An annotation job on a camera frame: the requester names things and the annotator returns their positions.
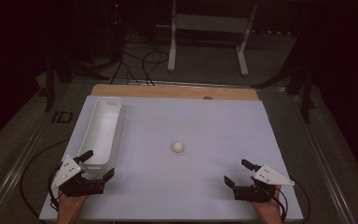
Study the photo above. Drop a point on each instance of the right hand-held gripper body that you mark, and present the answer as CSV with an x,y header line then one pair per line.
x,y
272,177

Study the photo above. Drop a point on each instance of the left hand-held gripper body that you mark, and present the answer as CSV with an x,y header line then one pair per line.
x,y
68,169

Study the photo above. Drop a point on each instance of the white plastic bin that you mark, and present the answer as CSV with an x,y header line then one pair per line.
x,y
102,130

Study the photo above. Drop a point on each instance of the white ball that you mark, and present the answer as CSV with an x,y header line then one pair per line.
x,y
177,146

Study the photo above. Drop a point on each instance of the person's right hand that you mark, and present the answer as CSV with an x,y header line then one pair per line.
x,y
270,211

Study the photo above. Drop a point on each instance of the person's left hand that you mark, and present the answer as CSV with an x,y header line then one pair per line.
x,y
70,208

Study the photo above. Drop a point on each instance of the white table mat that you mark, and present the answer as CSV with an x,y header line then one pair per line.
x,y
199,186

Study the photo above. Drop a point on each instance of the black tripod stand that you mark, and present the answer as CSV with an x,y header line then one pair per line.
x,y
306,99
49,84

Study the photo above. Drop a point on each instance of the wooden table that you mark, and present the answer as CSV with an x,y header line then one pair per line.
x,y
167,91

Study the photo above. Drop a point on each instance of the white metal stand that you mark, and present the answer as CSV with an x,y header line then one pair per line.
x,y
211,23

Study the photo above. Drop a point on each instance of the black rectangular floor bracket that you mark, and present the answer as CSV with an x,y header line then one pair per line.
x,y
62,117

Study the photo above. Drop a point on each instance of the metal floor rail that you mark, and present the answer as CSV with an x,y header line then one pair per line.
x,y
320,155
15,174

